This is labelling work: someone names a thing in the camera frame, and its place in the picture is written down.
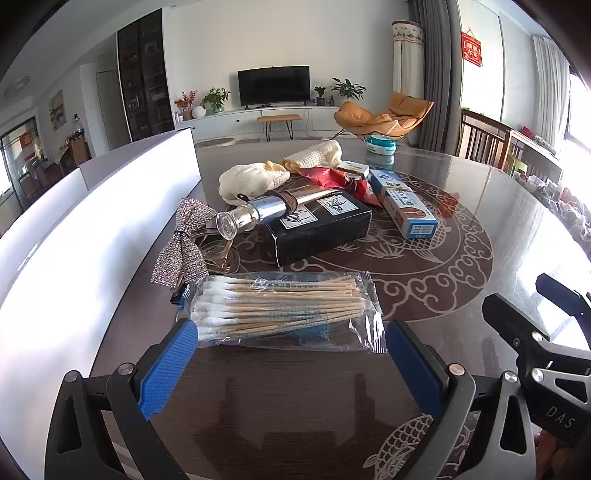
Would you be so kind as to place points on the cream knitted glove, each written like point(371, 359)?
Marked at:
point(318, 152)
point(244, 182)

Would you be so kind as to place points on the wooden bench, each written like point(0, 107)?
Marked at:
point(279, 118)

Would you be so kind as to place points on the white sheer curtain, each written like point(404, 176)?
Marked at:
point(549, 87)

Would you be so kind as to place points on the red wall hanging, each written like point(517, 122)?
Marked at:
point(471, 48)

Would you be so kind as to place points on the red flower arrangement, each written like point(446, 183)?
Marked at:
point(184, 101)

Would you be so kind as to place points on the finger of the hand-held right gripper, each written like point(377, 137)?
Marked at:
point(565, 293)
point(512, 321)

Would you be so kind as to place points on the white vase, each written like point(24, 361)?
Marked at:
point(199, 112)

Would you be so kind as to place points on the black box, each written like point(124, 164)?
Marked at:
point(318, 233)

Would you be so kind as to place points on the wooden sideboard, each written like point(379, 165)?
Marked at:
point(535, 152)

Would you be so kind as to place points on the cotton swab packet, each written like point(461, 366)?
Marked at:
point(277, 304)

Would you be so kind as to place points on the wooden slatted chair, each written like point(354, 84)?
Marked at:
point(482, 138)

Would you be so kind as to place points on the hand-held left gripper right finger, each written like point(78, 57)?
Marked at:
point(415, 364)

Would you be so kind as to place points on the blue and white box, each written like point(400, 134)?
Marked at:
point(406, 207)

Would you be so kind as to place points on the teal round container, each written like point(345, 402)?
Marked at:
point(381, 150)

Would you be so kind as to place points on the large potted plant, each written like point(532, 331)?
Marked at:
point(347, 88)

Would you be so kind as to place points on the metallic cosmetic tube clear cap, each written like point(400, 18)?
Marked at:
point(258, 212)

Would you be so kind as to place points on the dark glass display cabinet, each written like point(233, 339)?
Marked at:
point(145, 78)

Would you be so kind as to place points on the leafy potted plant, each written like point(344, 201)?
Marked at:
point(214, 99)

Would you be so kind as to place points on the small potted plant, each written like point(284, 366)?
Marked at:
point(319, 94)

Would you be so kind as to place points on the rhinestone bow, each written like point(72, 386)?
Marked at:
point(173, 258)

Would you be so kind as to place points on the television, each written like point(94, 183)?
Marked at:
point(273, 86)

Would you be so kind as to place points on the covered floor air conditioner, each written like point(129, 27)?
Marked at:
point(407, 60)

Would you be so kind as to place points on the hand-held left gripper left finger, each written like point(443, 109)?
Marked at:
point(168, 364)

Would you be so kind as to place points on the white cardboard box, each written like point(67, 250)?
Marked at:
point(92, 230)

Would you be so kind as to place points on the white sunscreen bottle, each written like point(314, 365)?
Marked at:
point(353, 168)

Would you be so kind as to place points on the clear safety glasses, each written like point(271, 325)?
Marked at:
point(217, 251)

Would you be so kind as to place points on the orange rocking chair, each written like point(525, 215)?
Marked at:
point(369, 117)

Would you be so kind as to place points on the red twisted packet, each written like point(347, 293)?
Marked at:
point(323, 176)

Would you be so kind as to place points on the white television cabinet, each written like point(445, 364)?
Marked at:
point(217, 124)

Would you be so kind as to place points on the wall painting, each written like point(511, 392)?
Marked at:
point(56, 110)

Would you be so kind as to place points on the grey curtain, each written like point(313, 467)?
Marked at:
point(441, 69)

